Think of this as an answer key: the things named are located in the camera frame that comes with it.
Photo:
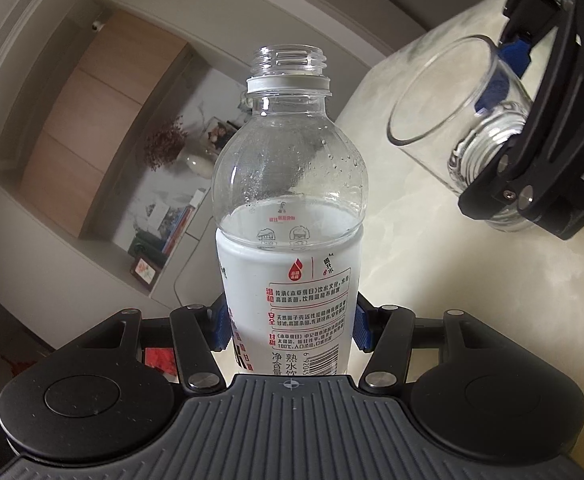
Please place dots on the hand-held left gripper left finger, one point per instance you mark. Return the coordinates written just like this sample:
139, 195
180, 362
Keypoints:
220, 330

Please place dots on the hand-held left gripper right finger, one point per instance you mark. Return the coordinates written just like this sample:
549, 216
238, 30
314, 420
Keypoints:
361, 332

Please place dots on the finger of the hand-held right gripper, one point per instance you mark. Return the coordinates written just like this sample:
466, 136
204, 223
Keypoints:
516, 180
516, 52

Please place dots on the clear plastic water bottle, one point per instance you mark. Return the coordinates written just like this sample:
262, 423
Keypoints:
292, 270

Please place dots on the clear drinking glass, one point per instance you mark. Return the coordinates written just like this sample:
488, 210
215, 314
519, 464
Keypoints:
436, 110

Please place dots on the stack of books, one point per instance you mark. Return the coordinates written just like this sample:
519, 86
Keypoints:
179, 227

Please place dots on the dark green box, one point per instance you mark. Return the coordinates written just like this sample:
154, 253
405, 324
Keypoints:
144, 245

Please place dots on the small white card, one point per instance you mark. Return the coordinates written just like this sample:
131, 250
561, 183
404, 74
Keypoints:
198, 198

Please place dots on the white photo box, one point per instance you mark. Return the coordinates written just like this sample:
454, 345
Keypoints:
154, 212

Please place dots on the white vase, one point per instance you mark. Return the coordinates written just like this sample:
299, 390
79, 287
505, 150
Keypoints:
199, 165

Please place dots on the small picture frame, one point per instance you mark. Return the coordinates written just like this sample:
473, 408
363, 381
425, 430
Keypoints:
145, 270

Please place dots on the wooden wall cabinet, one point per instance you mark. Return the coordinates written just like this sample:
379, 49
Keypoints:
97, 100

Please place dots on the white security camera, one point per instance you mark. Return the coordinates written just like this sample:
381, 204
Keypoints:
97, 25

